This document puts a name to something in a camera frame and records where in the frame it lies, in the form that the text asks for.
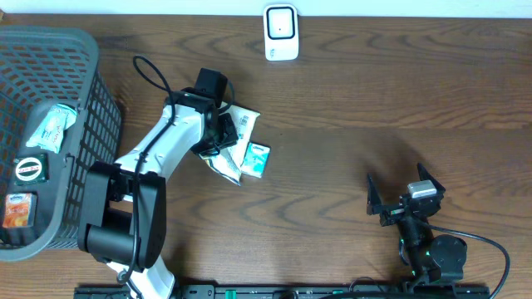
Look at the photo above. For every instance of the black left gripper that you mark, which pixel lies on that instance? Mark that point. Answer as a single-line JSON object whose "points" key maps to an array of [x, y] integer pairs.
{"points": [[227, 133]]}

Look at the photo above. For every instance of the white snack bag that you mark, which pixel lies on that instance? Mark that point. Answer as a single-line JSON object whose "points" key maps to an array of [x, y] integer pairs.
{"points": [[228, 162]]}

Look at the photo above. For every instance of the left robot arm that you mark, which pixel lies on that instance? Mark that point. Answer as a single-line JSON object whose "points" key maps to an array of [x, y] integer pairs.
{"points": [[123, 214]]}

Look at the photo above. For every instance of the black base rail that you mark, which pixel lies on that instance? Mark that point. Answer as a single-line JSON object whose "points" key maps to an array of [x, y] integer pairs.
{"points": [[358, 290]]}

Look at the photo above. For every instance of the teal tissue pack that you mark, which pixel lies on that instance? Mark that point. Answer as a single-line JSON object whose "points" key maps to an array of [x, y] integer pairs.
{"points": [[255, 160]]}

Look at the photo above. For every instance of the orange tissue pack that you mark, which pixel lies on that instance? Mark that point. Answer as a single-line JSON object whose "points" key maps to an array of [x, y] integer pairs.
{"points": [[19, 210]]}

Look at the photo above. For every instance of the dark green round-logo packet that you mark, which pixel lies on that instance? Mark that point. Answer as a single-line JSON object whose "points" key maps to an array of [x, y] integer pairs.
{"points": [[31, 169]]}

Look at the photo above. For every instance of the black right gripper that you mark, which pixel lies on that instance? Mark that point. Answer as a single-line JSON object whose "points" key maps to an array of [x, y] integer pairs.
{"points": [[374, 205]]}

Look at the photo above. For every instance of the mint wet wipes pack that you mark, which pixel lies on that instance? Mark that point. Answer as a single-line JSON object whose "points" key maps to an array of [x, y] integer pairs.
{"points": [[50, 132]]}

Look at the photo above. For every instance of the white barcode scanner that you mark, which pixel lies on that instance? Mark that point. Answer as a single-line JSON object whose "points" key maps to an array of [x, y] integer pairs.
{"points": [[281, 39]]}

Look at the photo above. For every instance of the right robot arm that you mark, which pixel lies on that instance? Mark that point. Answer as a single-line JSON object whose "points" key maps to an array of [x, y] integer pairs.
{"points": [[434, 260]]}

